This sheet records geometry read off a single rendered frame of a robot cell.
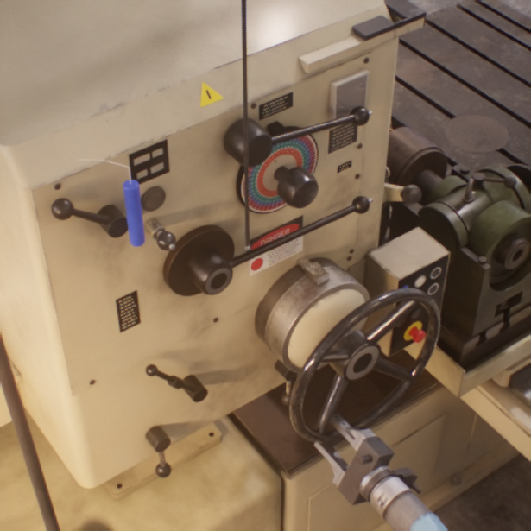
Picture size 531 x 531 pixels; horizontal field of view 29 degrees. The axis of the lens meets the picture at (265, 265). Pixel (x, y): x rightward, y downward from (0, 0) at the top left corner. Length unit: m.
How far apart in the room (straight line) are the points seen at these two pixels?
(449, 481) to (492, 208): 1.25
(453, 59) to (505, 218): 1.19
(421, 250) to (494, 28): 1.62
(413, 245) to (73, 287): 0.81
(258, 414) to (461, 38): 1.52
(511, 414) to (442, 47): 1.34
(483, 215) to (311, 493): 0.93
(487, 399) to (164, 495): 0.89
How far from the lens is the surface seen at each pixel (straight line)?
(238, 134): 1.75
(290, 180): 1.83
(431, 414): 3.05
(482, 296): 2.46
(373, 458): 2.05
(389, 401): 2.21
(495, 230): 2.42
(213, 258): 1.85
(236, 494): 2.71
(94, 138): 1.67
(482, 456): 3.52
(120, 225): 1.69
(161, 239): 1.74
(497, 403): 2.83
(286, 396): 2.33
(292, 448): 2.78
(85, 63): 1.81
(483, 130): 3.21
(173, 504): 2.70
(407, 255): 2.24
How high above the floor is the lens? 2.84
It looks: 43 degrees down
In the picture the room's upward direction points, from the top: straight up
